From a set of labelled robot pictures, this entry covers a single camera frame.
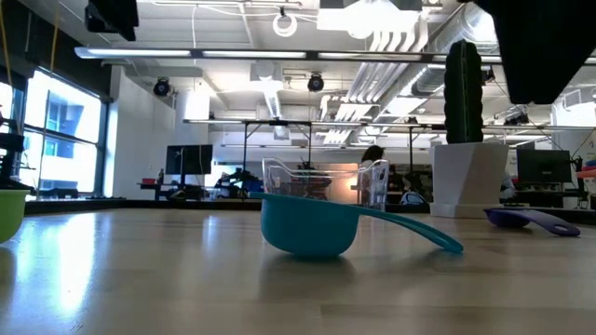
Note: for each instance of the green bowl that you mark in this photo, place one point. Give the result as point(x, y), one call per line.
point(11, 214)

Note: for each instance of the teal measuring cup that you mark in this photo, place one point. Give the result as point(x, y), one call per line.
point(302, 228)

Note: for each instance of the purple measuring cup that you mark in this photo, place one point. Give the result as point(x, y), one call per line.
point(507, 218)

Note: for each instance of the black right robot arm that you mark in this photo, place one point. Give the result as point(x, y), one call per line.
point(540, 46)

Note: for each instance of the clear plastic basket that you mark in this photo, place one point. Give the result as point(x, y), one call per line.
point(372, 186)

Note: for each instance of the long ceiling light bar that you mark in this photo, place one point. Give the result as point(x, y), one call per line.
point(139, 52)

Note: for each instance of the black round ceiling lamp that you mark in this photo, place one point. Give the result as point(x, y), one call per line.
point(315, 83)
point(161, 87)

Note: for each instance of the large window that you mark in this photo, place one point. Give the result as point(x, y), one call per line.
point(70, 139)

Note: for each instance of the black computer monitor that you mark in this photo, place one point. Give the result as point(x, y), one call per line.
point(188, 159)
point(542, 165)

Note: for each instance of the black background stand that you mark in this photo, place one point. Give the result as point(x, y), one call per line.
point(9, 158)

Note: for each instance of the white ceiling baffle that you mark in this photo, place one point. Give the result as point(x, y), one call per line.
point(363, 18)

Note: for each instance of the person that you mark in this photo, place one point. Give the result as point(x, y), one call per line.
point(372, 153)

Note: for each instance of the white blue bag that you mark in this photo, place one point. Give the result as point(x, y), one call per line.
point(412, 198)

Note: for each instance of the green cactus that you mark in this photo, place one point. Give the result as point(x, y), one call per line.
point(463, 93)

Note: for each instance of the white plant pot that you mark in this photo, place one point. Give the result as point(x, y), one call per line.
point(468, 181)

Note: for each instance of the orange background object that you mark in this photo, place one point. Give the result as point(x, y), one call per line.
point(587, 173)

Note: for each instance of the black background workstation frame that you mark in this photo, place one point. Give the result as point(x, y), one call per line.
point(279, 123)

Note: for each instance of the black aluminium table frame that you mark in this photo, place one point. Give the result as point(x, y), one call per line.
point(70, 206)

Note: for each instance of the silver ventilation duct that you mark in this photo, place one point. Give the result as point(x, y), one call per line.
point(426, 81)

